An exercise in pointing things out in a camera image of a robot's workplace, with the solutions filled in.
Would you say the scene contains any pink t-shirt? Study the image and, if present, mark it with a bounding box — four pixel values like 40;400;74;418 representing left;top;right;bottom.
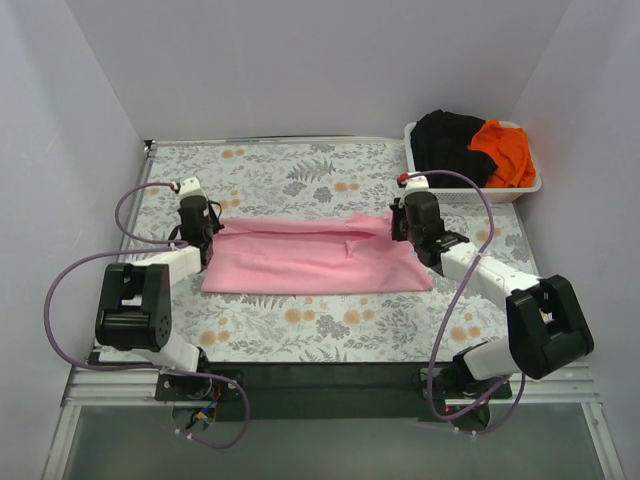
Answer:
202;213;433;296

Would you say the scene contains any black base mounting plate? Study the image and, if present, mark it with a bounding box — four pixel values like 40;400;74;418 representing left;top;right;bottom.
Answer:
154;360;511;424

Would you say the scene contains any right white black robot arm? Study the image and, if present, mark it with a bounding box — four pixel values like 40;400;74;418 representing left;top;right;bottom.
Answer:
390;192;594;398

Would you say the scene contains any floral patterned table mat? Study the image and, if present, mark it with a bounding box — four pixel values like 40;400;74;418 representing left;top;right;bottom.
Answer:
134;165;506;362

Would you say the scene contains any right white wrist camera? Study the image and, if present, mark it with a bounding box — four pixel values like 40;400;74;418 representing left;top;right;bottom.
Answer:
396;172;429;195

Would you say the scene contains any orange t-shirt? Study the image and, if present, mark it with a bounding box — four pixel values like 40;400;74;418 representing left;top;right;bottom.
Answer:
468;119;537;188

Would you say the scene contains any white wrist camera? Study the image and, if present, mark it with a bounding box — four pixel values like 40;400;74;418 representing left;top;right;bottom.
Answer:
396;172;429;195
171;176;206;199

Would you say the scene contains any black t-shirt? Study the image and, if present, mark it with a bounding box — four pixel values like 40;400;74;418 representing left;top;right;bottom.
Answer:
410;110;498;187

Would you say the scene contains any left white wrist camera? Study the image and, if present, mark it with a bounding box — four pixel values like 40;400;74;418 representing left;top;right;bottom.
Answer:
171;176;206;199

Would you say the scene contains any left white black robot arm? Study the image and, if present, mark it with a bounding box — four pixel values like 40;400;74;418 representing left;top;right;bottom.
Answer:
95;194;223;400

